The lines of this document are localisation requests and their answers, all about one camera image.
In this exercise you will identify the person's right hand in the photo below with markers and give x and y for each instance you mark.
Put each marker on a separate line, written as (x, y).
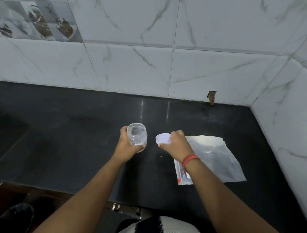
(177, 145)

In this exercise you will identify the person's left hand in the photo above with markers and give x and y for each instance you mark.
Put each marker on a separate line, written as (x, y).
(125, 146)

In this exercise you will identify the person's right fingers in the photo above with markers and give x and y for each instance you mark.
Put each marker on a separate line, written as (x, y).
(176, 134)

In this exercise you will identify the person's left thumb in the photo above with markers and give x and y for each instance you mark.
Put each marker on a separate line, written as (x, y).
(140, 148)

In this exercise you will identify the clear plastic jar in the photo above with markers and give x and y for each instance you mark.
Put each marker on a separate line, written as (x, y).
(137, 134)

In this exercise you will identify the white jar lid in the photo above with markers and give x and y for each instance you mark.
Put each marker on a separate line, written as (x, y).
(162, 139)

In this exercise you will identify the person's right forearm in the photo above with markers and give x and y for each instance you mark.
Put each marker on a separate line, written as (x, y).
(223, 199)

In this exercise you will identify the person's left forearm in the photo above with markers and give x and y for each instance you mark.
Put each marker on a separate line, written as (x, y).
(86, 199)

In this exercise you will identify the red thread wristband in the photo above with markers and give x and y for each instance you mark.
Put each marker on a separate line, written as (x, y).
(189, 160)

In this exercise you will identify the white plastic bag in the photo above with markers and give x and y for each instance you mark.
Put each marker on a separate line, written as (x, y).
(214, 159)

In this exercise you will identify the black and white shirt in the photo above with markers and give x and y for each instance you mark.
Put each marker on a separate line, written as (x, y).
(160, 225)

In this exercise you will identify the dark shoe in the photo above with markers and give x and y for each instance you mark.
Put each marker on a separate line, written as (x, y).
(16, 214)

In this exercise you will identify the decorative picture wall tile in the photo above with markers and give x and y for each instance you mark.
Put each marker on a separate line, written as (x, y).
(38, 21)

